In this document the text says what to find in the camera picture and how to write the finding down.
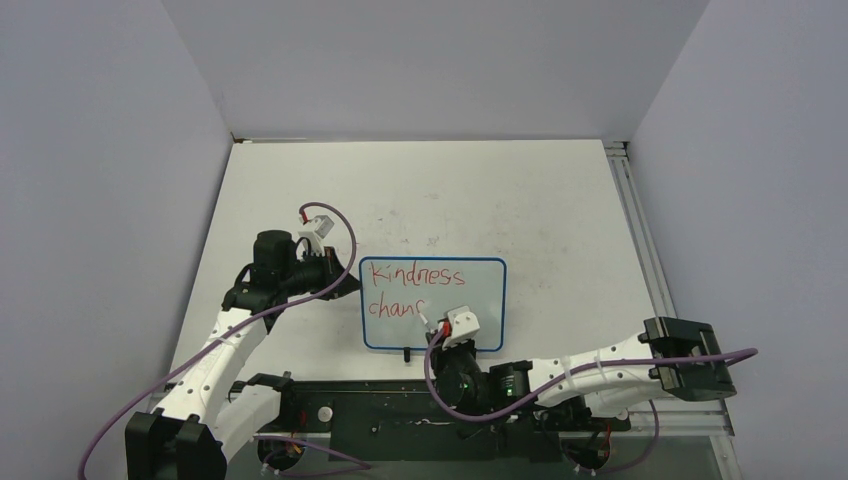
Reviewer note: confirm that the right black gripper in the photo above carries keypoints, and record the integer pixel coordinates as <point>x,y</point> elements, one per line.
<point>439,353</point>

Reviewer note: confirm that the blue framed whiteboard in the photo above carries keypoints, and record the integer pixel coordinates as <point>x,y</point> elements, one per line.
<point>399,292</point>

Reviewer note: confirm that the aluminium frame rail right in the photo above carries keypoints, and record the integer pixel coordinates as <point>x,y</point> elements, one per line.
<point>617,155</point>

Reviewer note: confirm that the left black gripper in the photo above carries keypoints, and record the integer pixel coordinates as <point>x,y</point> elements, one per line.
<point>331,269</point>

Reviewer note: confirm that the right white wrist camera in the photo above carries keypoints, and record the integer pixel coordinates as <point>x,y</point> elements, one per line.
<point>462,325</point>

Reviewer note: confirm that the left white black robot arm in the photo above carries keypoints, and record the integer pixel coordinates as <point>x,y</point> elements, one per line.
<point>190,434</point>

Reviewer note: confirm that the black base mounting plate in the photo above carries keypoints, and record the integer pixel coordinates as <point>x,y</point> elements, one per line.
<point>397,420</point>

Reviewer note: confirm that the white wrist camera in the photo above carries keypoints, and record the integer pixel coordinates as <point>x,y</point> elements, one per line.
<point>313,233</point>
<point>462,325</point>

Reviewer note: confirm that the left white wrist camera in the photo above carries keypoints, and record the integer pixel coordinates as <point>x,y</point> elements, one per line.
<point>313,233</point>

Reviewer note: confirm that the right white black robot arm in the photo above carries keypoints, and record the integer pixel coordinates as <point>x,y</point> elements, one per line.
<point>670,357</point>

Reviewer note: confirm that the red whiteboard marker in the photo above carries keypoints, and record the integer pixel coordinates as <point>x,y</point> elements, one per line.
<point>428,325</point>

